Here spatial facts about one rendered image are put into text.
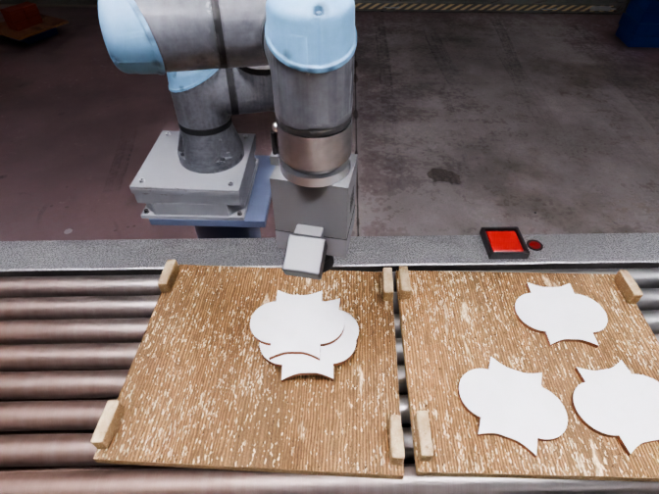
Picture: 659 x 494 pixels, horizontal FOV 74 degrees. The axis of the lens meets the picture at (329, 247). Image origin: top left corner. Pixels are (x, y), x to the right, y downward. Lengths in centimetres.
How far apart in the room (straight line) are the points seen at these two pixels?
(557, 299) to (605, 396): 18
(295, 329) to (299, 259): 24
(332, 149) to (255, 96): 56
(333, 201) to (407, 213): 194
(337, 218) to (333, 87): 15
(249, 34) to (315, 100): 11
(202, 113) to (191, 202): 20
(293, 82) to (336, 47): 5
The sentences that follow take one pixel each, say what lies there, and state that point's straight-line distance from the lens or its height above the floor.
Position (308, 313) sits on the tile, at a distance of 71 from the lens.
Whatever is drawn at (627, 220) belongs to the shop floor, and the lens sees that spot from 280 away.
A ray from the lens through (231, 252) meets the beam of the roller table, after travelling 90.
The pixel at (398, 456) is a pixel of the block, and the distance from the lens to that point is 62.
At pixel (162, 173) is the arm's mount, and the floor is 96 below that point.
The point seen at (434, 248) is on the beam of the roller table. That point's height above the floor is 91.
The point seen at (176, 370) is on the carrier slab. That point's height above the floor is 94.
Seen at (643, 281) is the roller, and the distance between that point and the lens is 102.
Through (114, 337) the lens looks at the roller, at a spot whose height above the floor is 91.
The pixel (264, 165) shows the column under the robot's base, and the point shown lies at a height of 87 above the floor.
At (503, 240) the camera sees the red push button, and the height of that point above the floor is 93.
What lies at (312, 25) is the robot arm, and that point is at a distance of 38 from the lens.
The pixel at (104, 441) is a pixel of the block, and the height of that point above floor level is 96.
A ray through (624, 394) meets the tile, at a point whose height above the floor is 94.
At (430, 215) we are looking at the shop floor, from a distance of 241.
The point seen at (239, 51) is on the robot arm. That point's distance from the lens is 48.
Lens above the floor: 154
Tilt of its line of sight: 45 degrees down
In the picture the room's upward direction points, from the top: straight up
